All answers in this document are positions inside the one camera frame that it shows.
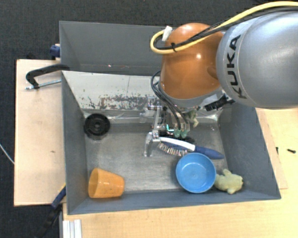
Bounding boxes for pale green toy animal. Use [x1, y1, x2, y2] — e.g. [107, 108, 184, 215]
[214, 168, 245, 195]

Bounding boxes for orange plastic cup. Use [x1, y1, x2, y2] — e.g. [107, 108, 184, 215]
[87, 167, 126, 199]

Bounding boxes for white and blue brush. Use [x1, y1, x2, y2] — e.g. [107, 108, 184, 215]
[157, 136, 225, 160]

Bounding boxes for grey metal bin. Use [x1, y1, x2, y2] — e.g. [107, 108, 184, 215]
[59, 20, 282, 215]

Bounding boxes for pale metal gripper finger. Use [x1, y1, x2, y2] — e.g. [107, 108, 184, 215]
[143, 131, 161, 158]

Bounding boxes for blue plastic bowl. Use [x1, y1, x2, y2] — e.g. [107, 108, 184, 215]
[175, 152, 217, 194]

